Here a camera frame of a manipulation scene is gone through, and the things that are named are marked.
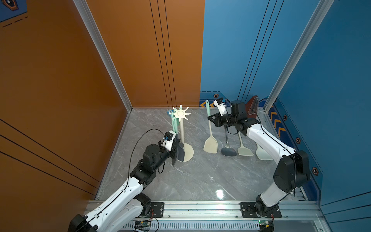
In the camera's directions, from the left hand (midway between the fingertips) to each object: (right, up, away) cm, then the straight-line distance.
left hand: (178, 137), depth 75 cm
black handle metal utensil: (+31, -11, +19) cm, 38 cm away
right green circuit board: (+44, -43, -3) cm, 62 cm away
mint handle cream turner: (+19, -6, +9) cm, 22 cm away
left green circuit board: (-19, -43, -3) cm, 47 cm away
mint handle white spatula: (+41, -11, +19) cm, 47 cm away
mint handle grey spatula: (+1, -10, +2) cm, 10 cm away
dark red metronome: (+52, +19, +30) cm, 63 cm away
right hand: (+18, +11, +8) cm, 22 cm away
